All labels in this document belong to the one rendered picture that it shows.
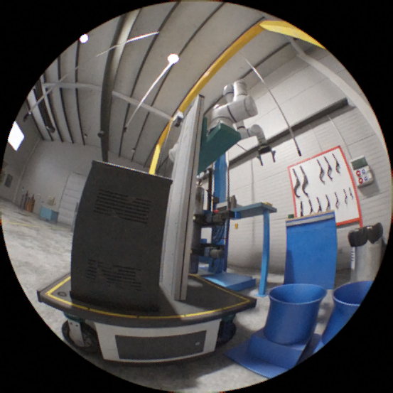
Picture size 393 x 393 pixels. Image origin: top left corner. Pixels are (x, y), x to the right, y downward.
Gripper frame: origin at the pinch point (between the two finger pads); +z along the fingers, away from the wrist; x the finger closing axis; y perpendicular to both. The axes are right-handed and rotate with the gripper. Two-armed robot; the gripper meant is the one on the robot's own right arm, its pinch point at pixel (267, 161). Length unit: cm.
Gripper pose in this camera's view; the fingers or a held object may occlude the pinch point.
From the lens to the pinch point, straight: 132.1
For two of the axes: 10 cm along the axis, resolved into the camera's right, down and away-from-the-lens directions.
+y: -8.0, 1.5, -5.8
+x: 5.7, -1.1, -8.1
